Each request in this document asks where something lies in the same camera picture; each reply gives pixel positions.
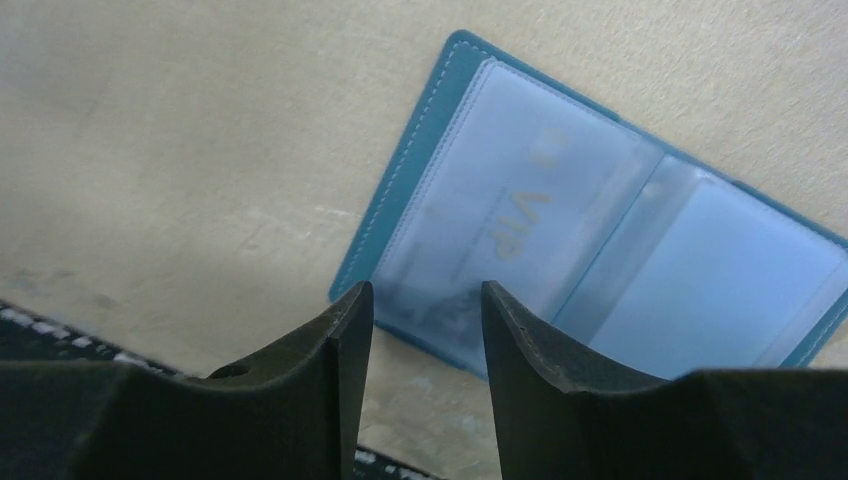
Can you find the VIP card in holder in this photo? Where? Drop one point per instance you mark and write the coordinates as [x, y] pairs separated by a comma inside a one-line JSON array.
[[521, 190]]

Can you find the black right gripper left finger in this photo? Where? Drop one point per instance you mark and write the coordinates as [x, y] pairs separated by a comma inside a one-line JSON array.
[[290, 410]]

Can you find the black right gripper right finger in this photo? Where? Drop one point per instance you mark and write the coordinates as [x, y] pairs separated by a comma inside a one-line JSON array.
[[564, 411]]

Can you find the blue leather card holder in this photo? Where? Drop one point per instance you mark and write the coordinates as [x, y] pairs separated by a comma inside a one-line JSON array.
[[700, 270]]

